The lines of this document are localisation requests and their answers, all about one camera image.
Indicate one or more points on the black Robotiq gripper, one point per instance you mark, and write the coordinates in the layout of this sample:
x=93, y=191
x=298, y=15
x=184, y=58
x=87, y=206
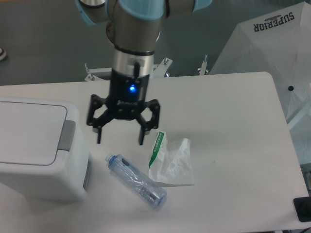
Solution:
x=127, y=97

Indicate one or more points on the white lidded trash can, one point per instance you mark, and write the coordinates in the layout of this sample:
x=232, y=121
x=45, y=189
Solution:
x=43, y=153

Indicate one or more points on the silver blue-capped robot arm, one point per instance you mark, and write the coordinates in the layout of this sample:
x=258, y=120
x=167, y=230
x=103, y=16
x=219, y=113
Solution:
x=133, y=27

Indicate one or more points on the white green plastic bag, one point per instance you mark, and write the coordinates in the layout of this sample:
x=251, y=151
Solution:
x=170, y=162

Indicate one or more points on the clear plastic water bottle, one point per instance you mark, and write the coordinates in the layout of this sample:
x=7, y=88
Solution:
x=137, y=181

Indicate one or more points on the white Superior umbrella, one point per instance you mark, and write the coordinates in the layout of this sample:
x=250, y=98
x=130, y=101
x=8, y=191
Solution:
x=278, y=43

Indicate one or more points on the black device at table edge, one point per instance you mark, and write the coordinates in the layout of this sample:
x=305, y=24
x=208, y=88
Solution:
x=303, y=208

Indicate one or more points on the white metal stand frame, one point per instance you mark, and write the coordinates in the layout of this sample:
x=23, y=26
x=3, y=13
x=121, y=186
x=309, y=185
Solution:
x=158, y=71

